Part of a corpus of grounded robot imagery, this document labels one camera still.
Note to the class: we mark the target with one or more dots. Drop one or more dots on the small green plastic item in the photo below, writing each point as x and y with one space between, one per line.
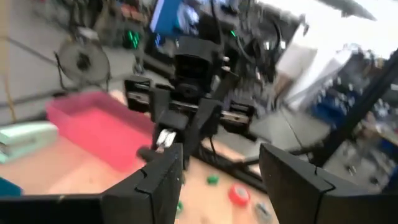
179 208

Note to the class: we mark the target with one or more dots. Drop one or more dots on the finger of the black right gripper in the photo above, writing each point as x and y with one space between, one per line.
205 118
161 109

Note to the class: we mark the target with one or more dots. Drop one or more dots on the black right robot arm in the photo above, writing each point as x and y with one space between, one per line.
194 62

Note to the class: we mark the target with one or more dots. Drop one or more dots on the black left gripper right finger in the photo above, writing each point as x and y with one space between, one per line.
298 193

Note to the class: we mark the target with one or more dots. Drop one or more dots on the pink plastic bin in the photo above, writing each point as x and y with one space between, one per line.
102 130

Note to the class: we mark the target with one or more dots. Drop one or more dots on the mint green stapler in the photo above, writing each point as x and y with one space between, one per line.
25 137

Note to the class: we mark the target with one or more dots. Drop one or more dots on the blue plastic bin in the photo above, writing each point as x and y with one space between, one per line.
7 188

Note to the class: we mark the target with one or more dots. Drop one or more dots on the black aluminium table edge rail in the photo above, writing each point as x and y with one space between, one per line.
230 169

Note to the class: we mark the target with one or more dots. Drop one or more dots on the red tape roll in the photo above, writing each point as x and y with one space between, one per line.
238 195

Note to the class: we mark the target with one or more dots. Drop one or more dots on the black staple remover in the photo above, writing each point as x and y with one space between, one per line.
166 138

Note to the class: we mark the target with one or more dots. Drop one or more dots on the green staple remover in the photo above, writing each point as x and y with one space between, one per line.
213 180

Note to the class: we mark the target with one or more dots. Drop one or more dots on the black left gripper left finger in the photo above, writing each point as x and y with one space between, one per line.
149 199

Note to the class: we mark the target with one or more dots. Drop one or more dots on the black aluminium frame post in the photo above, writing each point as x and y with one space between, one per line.
360 109

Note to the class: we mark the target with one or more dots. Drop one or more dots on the monitor with blue screen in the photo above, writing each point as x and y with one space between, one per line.
164 17

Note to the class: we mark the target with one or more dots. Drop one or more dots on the round floor fan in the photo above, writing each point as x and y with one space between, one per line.
83 62

